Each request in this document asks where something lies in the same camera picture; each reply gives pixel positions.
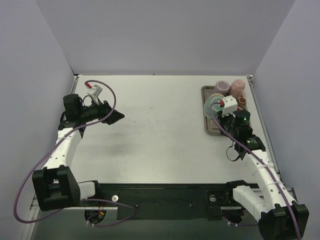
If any green speckled mug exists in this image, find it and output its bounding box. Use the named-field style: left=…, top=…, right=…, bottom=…
left=203, top=96, right=224, bottom=119

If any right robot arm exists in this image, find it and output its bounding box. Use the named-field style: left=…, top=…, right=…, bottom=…
left=217, top=110, right=309, bottom=240

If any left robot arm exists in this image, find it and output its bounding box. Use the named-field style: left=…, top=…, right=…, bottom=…
left=32, top=94, right=125, bottom=212

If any beige round mug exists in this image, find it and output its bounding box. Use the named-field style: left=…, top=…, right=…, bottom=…
left=209, top=92, right=225, bottom=99

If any purple mug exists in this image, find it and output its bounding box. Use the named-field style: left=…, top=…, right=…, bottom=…
left=214, top=80, right=230, bottom=95

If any pink faceted mug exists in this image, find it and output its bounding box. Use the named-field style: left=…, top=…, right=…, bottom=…
left=229, top=79, right=245, bottom=100

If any metal tray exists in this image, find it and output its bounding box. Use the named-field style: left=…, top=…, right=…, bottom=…
left=200, top=85, right=253, bottom=137

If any small brown cup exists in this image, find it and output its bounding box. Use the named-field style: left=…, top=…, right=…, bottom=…
left=237, top=97, right=247, bottom=109

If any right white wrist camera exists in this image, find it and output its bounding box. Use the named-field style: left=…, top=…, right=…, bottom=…
left=220, top=95, right=238, bottom=117

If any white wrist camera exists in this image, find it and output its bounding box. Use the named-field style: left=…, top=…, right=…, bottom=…
left=220, top=95, right=238, bottom=117
left=87, top=84, right=103, bottom=104

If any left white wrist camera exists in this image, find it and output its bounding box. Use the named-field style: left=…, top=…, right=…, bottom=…
left=87, top=84, right=103, bottom=104

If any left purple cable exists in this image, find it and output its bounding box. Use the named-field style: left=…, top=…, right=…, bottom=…
left=13, top=79, right=137, bottom=228

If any purple cable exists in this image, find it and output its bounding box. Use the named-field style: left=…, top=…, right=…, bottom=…
left=209, top=102, right=302, bottom=240
left=13, top=79, right=137, bottom=228

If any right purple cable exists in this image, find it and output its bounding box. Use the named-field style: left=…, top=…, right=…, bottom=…
left=209, top=102, right=302, bottom=240

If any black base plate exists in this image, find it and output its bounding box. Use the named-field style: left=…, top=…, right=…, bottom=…
left=80, top=183, right=248, bottom=223

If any aluminium rail frame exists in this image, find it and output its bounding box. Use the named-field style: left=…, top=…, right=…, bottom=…
left=29, top=74, right=300, bottom=211

